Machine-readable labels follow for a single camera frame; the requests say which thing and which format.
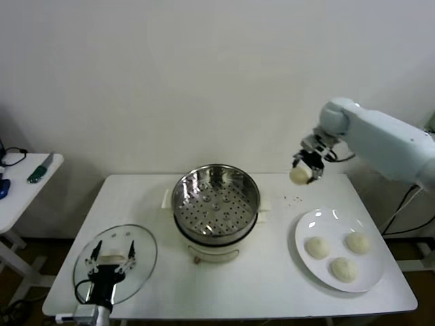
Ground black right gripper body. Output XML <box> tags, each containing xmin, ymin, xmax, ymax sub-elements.
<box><xmin>302</xmin><ymin>149</ymin><xmax>329</xmax><ymax>171</ymax></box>

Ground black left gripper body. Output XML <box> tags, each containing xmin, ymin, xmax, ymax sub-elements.
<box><xmin>88</xmin><ymin>264</ymin><xmax>126</xmax><ymax>306</ymax></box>

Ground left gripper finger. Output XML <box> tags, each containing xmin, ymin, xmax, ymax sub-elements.
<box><xmin>115</xmin><ymin>239</ymin><xmax>137</xmax><ymax>273</ymax></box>
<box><xmin>84</xmin><ymin>239</ymin><xmax>103</xmax><ymax>274</ymax></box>

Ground white steamed baozi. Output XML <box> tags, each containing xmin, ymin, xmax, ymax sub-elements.
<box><xmin>330</xmin><ymin>257</ymin><xmax>360</xmax><ymax>284</ymax></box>
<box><xmin>306</xmin><ymin>236</ymin><xmax>332</xmax><ymax>261</ymax></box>
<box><xmin>289</xmin><ymin>166</ymin><xmax>313</xmax><ymax>186</ymax></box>
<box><xmin>345</xmin><ymin>232</ymin><xmax>372</xmax><ymax>255</ymax></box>

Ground glass pot lid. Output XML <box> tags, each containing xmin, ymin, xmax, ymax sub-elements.
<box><xmin>73</xmin><ymin>223</ymin><xmax>159</xmax><ymax>304</ymax></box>

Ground stainless steel steamer basket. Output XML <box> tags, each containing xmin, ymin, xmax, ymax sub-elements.
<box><xmin>162</xmin><ymin>164</ymin><xmax>273</xmax><ymax>247</ymax></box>

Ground white round plate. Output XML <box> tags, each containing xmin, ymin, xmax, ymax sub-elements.
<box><xmin>294</xmin><ymin>209</ymin><xmax>387</xmax><ymax>293</ymax></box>

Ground white electric cooking pot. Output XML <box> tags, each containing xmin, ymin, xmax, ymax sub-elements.
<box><xmin>173</xmin><ymin>210</ymin><xmax>266</xmax><ymax>266</ymax></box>

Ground white side table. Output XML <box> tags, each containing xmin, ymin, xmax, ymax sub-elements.
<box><xmin>0</xmin><ymin>153</ymin><xmax>65</xmax><ymax>306</ymax></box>

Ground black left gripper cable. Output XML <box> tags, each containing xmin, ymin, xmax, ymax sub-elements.
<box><xmin>75</xmin><ymin>278</ymin><xmax>94</xmax><ymax>306</ymax></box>

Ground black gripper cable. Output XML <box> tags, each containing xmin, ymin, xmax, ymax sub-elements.
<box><xmin>75</xmin><ymin>278</ymin><xmax>94</xmax><ymax>306</ymax></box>
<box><xmin>324</xmin><ymin>149</ymin><xmax>356</xmax><ymax>163</ymax></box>

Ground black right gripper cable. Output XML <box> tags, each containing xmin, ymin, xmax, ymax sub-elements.
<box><xmin>324</xmin><ymin>149</ymin><xmax>356</xmax><ymax>163</ymax></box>

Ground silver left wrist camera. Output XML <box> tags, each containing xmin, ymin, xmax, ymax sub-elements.
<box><xmin>55</xmin><ymin>304</ymin><xmax>98</xmax><ymax>324</ymax></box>

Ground black power cable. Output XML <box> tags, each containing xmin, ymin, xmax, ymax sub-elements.
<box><xmin>380</xmin><ymin>183</ymin><xmax>435</xmax><ymax>237</ymax></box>

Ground green handled knife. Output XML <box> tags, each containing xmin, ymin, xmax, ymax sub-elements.
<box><xmin>27</xmin><ymin>151</ymin><xmax>55</xmax><ymax>185</ymax></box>

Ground thin black cable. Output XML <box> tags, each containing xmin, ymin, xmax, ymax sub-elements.
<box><xmin>0</xmin><ymin>146</ymin><xmax>29</xmax><ymax>168</ymax></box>

